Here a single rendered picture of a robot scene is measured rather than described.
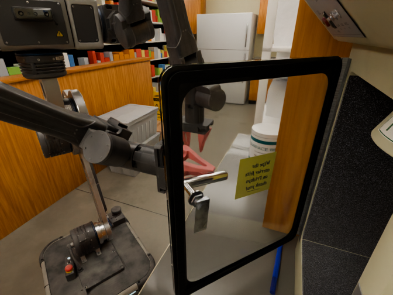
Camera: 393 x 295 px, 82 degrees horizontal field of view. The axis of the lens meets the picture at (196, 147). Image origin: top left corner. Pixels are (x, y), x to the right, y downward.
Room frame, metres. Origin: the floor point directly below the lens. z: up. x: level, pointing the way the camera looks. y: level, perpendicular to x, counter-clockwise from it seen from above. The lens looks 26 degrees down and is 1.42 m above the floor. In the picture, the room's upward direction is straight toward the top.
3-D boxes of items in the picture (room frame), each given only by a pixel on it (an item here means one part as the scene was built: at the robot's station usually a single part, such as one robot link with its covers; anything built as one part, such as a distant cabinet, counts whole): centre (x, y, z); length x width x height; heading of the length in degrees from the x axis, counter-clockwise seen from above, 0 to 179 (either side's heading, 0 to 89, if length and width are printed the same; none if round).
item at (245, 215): (0.32, -0.10, 1.19); 0.30 x 0.01 x 0.40; 117
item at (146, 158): (0.39, 0.08, 1.20); 0.07 x 0.07 x 0.10; 68
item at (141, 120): (2.41, 0.74, 0.49); 0.60 x 0.42 x 0.33; 158
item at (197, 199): (0.25, -0.01, 1.18); 0.02 x 0.02 x 0.06; 27
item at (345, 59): (0.38, -0.23, 1.19); 0.03 x 0.02 x 0.39; 158
